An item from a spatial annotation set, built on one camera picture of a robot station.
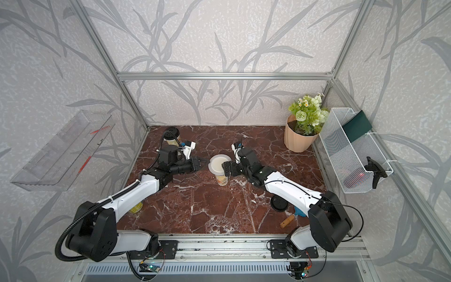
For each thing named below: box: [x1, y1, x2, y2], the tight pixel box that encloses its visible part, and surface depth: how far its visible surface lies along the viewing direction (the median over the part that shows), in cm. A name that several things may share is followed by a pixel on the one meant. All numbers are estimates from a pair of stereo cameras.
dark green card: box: [341, 109, 373, 143], surface depth 73 cm
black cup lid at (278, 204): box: [270, 195, 289, 213], surface depth 87 cm
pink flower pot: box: [284, 114, 319, 153], surface depth 99 cm
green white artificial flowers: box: [288, 92, 330, 136], surface depth 90 cm
